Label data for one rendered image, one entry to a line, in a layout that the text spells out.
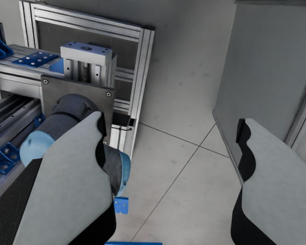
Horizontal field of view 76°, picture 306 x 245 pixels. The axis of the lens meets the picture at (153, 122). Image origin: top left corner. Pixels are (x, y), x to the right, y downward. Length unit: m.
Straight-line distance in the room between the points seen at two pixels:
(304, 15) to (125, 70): 1.01
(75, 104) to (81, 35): 0.93
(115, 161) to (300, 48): 0.71
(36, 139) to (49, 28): 1.15
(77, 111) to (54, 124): 0.09
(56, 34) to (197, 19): 0.98
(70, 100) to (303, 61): 0.76
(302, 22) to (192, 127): 1.27
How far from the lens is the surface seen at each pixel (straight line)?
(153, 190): 2.51
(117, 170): 0.51
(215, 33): 1.64
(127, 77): 1.46
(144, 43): 1.38
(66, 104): 0.62
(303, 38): 0.87
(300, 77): 0.84
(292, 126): 0.85
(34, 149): 0.51
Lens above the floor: 1.58
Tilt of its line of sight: 58 degrees down
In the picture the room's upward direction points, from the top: 174 degrees counter-clockwise
